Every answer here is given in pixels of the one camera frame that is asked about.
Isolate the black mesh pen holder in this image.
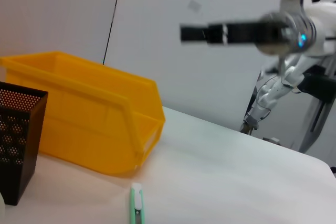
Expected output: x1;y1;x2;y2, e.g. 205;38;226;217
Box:
0;81;49;206

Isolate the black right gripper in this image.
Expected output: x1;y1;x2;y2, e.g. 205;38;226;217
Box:
180;20;289;48

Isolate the robot torso column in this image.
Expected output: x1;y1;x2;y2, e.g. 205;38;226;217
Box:
295;63;336;167

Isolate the yellow plastic bin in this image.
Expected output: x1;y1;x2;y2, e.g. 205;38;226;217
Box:
0;50;166;177

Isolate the green utility knife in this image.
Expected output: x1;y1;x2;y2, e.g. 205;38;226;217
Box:
128;183;145;224

